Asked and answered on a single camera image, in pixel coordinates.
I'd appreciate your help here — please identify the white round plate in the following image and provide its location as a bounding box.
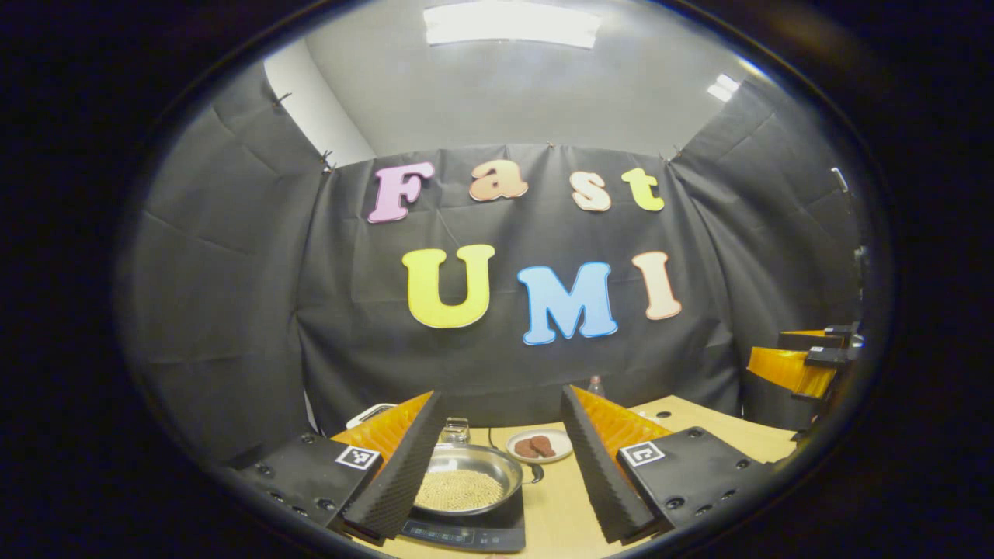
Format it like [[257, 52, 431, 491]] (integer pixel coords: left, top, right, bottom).
[[506, 429, 574, 464]]

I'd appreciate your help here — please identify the large ceiling light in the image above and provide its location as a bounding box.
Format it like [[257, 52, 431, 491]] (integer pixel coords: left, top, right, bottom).
[[423, 0, 603, 49]]

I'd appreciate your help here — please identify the pile of yellow soybeans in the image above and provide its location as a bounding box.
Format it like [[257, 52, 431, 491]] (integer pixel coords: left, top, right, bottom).
[[415, 468, 504, 512]]

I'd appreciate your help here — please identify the white toaster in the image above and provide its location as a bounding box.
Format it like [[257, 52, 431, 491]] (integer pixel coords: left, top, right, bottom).
[[346, 402, 398, 429]]

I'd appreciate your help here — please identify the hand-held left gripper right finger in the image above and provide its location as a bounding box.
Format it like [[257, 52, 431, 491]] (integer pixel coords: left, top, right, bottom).
[[561, 384, 777, 544]]

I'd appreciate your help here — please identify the stainless steel pot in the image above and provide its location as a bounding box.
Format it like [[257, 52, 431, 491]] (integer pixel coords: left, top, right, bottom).
[[414, 443, 544, 517]]

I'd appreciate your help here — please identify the black induction cooktop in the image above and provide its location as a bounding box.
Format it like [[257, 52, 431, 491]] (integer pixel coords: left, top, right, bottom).
[[400, 489, 527, 554]]

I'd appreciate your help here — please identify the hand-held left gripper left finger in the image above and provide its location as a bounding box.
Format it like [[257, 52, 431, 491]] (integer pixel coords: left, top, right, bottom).
[[233, 388, 449, 544]]

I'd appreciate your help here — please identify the black backdrop cloth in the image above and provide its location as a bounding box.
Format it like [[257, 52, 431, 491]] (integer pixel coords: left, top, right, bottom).
[[116, 62, 867, 467]]

